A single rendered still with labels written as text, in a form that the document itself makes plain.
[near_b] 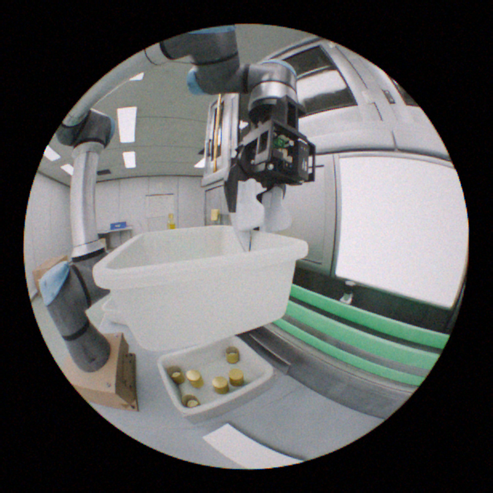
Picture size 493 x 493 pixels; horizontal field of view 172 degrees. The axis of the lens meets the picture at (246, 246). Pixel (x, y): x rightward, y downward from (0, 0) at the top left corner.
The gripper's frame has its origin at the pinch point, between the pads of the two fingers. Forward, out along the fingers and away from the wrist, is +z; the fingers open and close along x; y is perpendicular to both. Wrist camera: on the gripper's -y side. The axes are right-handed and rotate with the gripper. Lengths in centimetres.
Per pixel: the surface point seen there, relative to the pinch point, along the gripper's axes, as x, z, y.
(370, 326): 23.0, 13.7, 15.2
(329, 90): 25, -55, -1
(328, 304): 21.2, 12.4, 3.4
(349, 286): 22.0, 6.9, 6.8
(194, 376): -7.4, 30.7, -2.9
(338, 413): 15.5, 33.6, 23.7
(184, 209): 68, -29, -628
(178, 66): -45, -157, -97
